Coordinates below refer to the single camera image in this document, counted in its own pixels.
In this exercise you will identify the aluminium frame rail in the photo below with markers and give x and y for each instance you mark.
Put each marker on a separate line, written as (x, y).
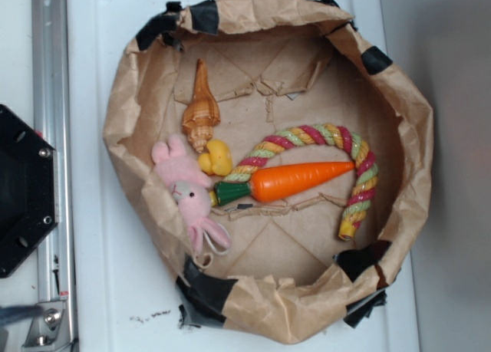
(57, 328)

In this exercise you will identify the pink plush bunny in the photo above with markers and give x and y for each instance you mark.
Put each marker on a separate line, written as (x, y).
(189, 186)

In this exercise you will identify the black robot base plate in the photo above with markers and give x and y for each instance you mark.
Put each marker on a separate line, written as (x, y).
(28, 210)

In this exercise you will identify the orange spiral seashell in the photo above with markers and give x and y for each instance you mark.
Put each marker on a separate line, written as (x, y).
(202, 113)

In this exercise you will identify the yellow rubber duck toy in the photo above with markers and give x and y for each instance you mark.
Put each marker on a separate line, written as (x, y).
(217, 160)

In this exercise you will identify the orange plastic toy carrot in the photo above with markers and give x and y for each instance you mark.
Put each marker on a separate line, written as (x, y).
(275, 183)

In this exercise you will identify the brown paper bag bin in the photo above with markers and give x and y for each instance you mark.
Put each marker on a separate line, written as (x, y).
(273, 65)

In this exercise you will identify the multicoloured twisted rope toy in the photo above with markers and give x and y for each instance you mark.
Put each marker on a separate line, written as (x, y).
(321, 134)

